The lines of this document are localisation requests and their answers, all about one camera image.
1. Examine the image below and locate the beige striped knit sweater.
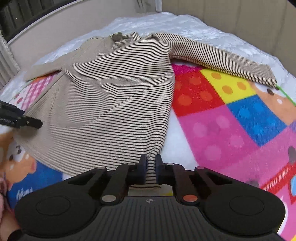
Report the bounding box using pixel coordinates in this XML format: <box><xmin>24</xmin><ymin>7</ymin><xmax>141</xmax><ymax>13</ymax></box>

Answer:
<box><xmin>14</xmin><ymin>33</ymin><xmax>276</xmax><ymax>188</ymax></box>

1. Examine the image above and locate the person's hand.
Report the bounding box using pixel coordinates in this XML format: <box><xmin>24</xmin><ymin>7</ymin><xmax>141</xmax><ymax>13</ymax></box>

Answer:
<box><xmin>1</xmin><ymin>177</ymin><xmax>20</xmax><ymax>240</ymax></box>

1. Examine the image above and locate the grey pleated curtain left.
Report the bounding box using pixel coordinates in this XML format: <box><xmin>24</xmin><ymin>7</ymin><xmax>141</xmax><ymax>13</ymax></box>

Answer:
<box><xmin>0</xmin><ymin>31</ymin><xmax>20</xmax><ymax>89</ymax></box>

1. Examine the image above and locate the colourful cartoon play mat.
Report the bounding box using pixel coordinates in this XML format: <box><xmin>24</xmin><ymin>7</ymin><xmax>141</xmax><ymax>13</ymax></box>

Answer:
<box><xmin>1</xmin><ymin>64</ymin><xmax>295</xmax><ymax>240</ymax></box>

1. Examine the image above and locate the dark window with railing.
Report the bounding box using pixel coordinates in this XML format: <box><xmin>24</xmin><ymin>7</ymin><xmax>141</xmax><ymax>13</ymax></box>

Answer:
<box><xmin>0</xmin><ymin>0</ymin><xmax>73</xmax><ymax>41</ymax></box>

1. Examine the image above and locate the white quilted mattress cover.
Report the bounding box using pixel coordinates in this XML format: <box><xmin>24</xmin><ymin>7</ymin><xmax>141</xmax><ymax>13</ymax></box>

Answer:
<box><xmin>0</xmin><ymin>11</ymin><xmax>296</xmax><ymax>98</ymax></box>

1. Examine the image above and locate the grey curtain in corner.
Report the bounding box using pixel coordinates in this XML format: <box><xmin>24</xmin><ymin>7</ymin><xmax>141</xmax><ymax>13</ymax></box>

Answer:
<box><xmin>134</xmin><ymin>0</ymin><xmax>162</xmax><ymax>13</ymax></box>

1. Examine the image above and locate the beige padded headboard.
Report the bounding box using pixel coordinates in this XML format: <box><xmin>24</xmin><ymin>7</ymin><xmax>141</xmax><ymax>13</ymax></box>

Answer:
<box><xmin>162</xmin><ymin>0</ymin><xmax>295</xmax><ymax>75</ymax></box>

